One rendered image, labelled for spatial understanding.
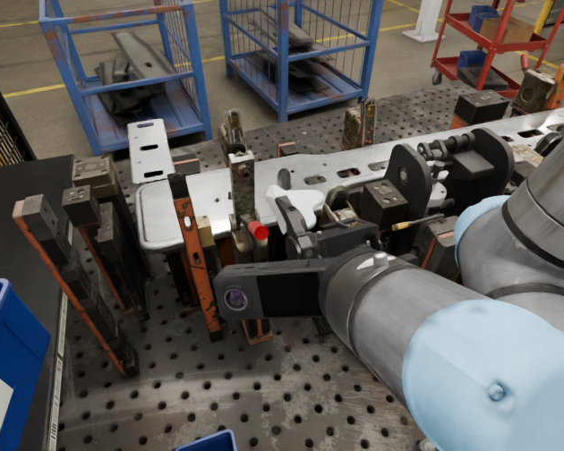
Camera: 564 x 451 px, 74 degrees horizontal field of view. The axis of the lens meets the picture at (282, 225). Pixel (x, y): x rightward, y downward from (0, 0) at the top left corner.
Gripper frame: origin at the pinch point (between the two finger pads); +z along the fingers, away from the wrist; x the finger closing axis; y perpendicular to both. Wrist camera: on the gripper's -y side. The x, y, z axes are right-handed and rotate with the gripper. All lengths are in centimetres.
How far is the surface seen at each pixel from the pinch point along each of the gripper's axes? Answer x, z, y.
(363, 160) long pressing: 4, 41, 35
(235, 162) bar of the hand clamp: 10.8, 11.9, -1.3
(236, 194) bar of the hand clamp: 5.4, 16.6, -1.4
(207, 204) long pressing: 2.1, 37.6, -5.3
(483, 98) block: 14, 50, 81
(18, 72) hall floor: 124, 407, -138
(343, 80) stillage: 52, 268, 143
